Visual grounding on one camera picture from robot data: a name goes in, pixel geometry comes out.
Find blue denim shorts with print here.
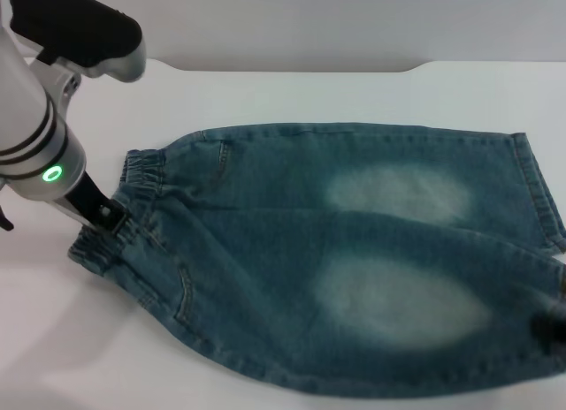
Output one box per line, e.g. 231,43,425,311
68,121,566,410

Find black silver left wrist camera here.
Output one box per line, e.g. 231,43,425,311
8,0,147,82

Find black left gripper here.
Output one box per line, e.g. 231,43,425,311
65,171,130,235

